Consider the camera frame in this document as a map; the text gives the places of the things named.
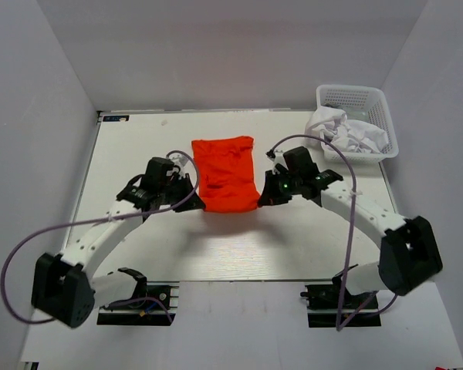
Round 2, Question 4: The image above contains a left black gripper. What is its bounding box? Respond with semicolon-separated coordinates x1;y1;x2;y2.
158;173;205;213

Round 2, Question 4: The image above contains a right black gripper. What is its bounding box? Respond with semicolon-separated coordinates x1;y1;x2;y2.
259;170;302;207

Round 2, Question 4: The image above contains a white t shirt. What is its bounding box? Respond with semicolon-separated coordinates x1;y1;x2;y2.
304;106;389;154

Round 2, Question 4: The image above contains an orange t shirt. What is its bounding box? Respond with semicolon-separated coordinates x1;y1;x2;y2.
191;136;259;214

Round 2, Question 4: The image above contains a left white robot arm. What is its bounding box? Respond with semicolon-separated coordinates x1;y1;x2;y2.
31;150;205;328

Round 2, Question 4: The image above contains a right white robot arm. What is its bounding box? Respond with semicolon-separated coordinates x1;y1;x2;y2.
258;146;443;308

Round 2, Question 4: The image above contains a blue black table label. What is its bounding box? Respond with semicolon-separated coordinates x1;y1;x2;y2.
102;115;130;122

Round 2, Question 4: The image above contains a white plastic basket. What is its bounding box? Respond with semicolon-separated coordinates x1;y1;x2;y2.
316;84;399;164

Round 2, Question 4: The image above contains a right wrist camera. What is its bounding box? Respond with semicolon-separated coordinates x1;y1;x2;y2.
266;150;288;173

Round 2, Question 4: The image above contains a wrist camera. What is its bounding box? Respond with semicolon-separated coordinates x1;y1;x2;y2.
167;153;189;178
266;150;288;173

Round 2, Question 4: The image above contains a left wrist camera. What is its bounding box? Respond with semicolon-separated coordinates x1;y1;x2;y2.
167;153;189;178

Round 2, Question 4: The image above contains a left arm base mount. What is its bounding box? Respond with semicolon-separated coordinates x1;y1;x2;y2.
96;282;180;327

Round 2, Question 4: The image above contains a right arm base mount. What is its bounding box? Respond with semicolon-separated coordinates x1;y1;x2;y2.
300;284;381;328

